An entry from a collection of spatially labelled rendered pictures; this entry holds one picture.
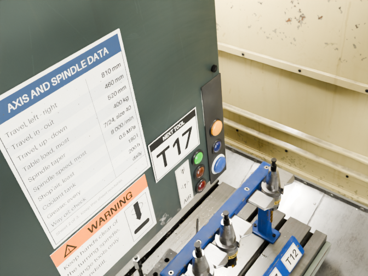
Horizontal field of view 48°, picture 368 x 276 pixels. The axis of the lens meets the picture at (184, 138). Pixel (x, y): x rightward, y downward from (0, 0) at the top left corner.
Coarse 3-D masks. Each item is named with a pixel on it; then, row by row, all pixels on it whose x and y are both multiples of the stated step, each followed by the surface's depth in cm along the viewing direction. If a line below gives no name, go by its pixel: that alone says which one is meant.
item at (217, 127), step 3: (219, 120) 65; (216, 123) 64; (219, 123) 64; (213, 126) 64; (216, 126) 64; (219, 126) 65; (213, 129) 64; (216, 129) 64; (219, 129) 65; (213, 132) 64; (216, 132) 65; (219, 132) 65
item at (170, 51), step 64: (0, 0) 32; (64, 0) 37; (128, 0) 42; (192, 0) 50; (0, 64) 34; (128, 64) 46; (192, 64) 55; (0, 192) 39; (0, 256) 42; (128, 256) 60
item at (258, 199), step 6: (258, 192) 117; (252, 198) 116; (258, 198) 116; (264, 198) 116; (270, 198) 115; (252, 204) 115; (258, 204) 114; (264, 204) 114; (270, 204) 114; (264, 210) 113
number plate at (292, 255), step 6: (294, 246) 134; (288, 252) 132; (294, 252) 133; (300, 252) 134; (282, 258) 130; (288, 258) 131; (294, 258) 132; (288, 264) 131; (294, 264) 132; (288, 270) 130
